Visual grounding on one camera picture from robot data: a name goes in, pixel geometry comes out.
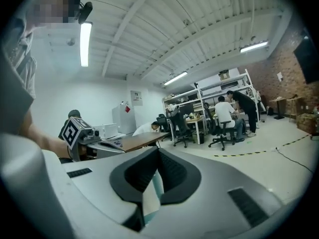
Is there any long ceiling light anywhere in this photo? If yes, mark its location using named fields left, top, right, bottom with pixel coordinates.
left=80, top=21, right=93, bottom=68
left=163, top=71, right=188, bottom=86
left=239, top=41, right=269, bottom=54

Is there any black wall screen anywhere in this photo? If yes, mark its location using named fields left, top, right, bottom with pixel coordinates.
left=293, top=35, right=319, bottom=85

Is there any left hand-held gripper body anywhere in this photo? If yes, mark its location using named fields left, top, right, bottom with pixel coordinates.
left=61, top=117, right=102, bottom=151

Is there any black head-mounted camera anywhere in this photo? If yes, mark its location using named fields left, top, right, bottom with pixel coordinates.
left=78, top=1, right=94, bottom=25

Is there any brown cardboard crate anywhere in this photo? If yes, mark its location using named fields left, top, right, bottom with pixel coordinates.
left=296, top=113, right=318, bottom=134

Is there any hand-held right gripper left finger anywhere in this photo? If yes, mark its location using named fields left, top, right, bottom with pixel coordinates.
left=0, top=132, right=160, bottom=239

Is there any wooden stand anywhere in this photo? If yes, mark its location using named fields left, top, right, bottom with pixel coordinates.
left=286, top=96, right=307, bottom=123

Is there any brown table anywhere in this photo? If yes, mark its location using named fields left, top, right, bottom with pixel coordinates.
left=119, top=131, right=170, bottom=152

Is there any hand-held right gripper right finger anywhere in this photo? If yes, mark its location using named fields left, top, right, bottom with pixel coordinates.
left=141, top=147, right=283, bottom=239

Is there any white fridge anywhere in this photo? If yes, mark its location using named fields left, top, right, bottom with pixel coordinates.
left=112, top=104, right=137, bottom=135

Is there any white shelving rack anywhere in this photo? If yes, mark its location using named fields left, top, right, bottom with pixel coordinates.
left=162, top=68, right=261, bottom=134

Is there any black floor cable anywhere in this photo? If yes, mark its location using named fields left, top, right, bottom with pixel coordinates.
left=275, top=147, right=315, bottom=174

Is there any light wooden desk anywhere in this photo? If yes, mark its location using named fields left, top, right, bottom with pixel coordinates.
left=185, top=116, right=205, bottom=145

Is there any small round pedestal table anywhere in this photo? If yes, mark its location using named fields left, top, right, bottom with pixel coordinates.
left=269, top=97, right=288, bottom=120

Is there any white wall poster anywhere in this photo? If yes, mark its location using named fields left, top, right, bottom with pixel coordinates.
left=130, top=90, right=144, bottom=107

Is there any white box appliance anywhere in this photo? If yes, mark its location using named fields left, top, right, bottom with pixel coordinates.
left=93, top=123, right=118, bottom=139

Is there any black office chair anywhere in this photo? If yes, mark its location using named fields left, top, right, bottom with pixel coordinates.
left=157, top=114, right=173, bottom=142
left=171, top=111, right=196, bottom=148
left=204, top=103, right=236, bottom=151

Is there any person's left forearm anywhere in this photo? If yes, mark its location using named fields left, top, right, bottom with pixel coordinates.
left=21, top=108, right=73, bottom=159

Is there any person's head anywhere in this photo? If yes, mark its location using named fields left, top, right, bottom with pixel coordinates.
left=26, top=0, right=82, bottom=31

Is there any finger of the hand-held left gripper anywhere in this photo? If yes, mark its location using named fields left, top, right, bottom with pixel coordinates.
left=86, top=140, right=126, bottom=159

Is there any yellow black floor tape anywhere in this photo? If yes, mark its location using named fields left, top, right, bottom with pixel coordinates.
left=213, top=133, right=312, bottom=157

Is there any person's left hand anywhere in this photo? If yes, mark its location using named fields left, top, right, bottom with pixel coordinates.
left=73, top=144, right=98, bottom=162

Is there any person's grey shirt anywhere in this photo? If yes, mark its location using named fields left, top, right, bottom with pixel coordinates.
left=0, top=16, right=38, bottom=136

